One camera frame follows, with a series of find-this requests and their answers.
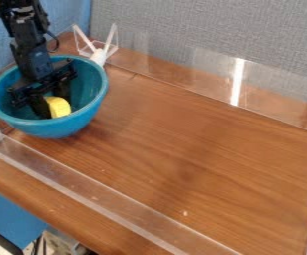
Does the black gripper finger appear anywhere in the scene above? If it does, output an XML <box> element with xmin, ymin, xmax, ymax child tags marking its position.
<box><xmin>55</xmin><ymin>81</ymin><xmax>71</xmax><ymax>103</ymax></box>
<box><xmin>30</xmin><ymin>94</ymin><xmax>51</xmax><ymax>119</ymax></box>

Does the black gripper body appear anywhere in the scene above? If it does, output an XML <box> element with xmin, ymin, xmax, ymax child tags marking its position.
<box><xmin>7</xmin><ymin>58</ymin><xmax>78</xmax><ymax>108</ymax></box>

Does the yellow wedge object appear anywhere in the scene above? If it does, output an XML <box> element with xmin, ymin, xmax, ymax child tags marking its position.
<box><xmin>46</xmin><ymin>96</ymin><xmax>71</xmax><ymax>118</ymax></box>

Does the blue bowl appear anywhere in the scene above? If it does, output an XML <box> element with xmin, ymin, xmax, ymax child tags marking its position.
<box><xmin>0</xmin><ymin>55</ymin><xmax>108</xmax><ymax>138</ymax></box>

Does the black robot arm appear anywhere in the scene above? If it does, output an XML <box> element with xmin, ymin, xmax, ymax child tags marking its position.
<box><xmin>0</xmin><ymin>0</ymin><xmax>78</xmax><ymax>119</ymax></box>

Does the orange white plunger toy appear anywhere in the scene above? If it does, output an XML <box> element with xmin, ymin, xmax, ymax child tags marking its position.
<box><xmin>90</xmin><ymin>48</ymin><xmax>107</xmax><ymax>67</ymax></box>

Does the clear acrylic front barrier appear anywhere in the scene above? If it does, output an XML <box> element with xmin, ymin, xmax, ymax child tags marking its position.
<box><xmin>0</xmin><ymin>131</ymin><xmax>239</xmax><ymax>255</ymax></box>

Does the clear acrylic barrier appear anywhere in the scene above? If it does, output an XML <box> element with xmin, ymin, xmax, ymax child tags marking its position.
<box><xmin>0</xmin><ymin>131</ymin><xmax>239</xmax><ymax>255</ymax></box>
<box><xmin>107</xmin><ymin>26</ymin><xmax>307</xmax><ymax>129</ymax></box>

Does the clear acrylic back barrier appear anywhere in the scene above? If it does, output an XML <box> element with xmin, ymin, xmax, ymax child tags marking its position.
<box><xmin>107</xmin><ymin>26</ymin><xmax>307</xmax><ymax>129</ymax></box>

